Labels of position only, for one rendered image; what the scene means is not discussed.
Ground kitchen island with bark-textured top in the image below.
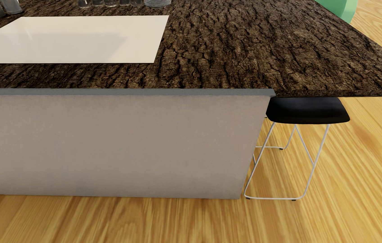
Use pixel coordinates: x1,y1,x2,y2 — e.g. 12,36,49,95
0,0,382,200

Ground black bar stool white legs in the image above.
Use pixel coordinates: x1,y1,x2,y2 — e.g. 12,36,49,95
244,97,351,202

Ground clear glass bowl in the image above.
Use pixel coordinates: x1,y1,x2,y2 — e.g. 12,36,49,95
143,0,172,8

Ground white rectangular panel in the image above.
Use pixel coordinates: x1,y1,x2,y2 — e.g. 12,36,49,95
0,15,170,64

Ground green round seat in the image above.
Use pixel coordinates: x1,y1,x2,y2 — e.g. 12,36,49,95
315,0,359,24

